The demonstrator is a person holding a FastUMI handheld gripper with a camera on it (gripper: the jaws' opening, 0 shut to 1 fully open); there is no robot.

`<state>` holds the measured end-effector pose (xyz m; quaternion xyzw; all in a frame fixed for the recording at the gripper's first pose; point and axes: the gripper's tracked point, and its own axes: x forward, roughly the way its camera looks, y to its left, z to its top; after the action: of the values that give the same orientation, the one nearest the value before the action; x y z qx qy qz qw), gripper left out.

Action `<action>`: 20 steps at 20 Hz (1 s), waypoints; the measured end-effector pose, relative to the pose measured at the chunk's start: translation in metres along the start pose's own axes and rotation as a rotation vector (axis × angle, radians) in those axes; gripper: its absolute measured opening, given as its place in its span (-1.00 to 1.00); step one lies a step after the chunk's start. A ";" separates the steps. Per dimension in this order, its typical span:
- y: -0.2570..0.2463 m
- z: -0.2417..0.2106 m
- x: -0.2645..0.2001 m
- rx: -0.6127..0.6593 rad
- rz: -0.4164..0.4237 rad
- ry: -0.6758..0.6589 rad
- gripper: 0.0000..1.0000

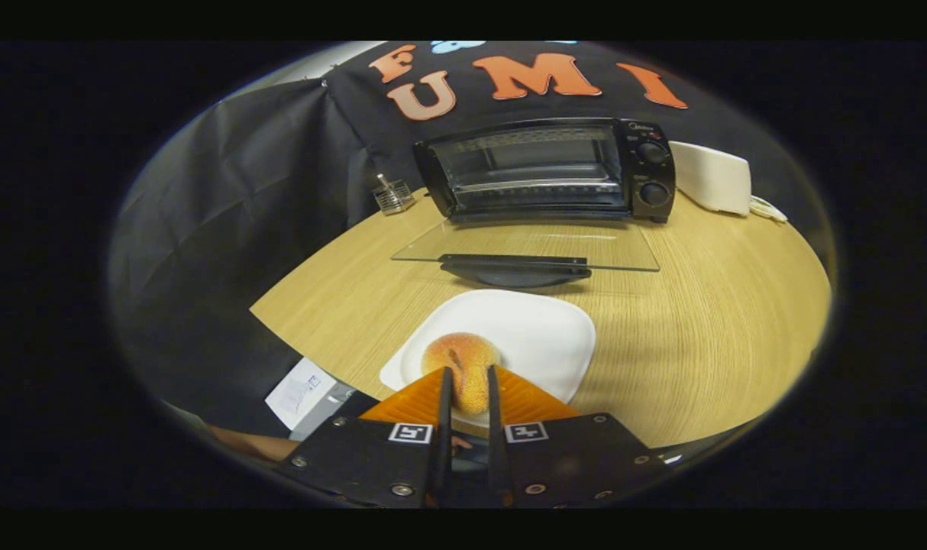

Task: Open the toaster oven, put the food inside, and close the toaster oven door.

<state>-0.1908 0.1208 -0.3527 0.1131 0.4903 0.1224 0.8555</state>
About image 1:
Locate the round bread bun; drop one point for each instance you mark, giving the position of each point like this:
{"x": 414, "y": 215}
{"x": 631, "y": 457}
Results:
{"x": 463, "y": 355}

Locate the black toaster oven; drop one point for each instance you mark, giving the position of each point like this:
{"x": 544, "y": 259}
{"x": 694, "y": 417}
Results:
{"x": 654, "y": 176}

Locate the black backdrop cloth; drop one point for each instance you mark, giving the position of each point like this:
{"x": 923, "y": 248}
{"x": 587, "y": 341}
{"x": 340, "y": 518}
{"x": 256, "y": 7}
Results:
{"x": 242, "y": 191}

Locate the white square plate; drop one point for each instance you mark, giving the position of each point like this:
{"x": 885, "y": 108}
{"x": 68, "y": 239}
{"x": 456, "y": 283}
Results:
{"x": 532, "y": 328}

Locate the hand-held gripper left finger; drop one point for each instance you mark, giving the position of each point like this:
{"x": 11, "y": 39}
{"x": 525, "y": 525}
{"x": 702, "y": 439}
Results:
{"x": 442, "y": 428}

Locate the white paper sheet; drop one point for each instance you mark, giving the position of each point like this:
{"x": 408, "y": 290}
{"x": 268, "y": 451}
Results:
{"x": 299, "y": 393}

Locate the white bread toaster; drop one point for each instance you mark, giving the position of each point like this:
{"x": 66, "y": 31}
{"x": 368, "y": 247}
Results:
{"x": 712, "y": 179}

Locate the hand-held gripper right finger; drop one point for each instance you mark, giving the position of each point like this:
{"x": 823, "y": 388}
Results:
{"x": 498, "y": 443}

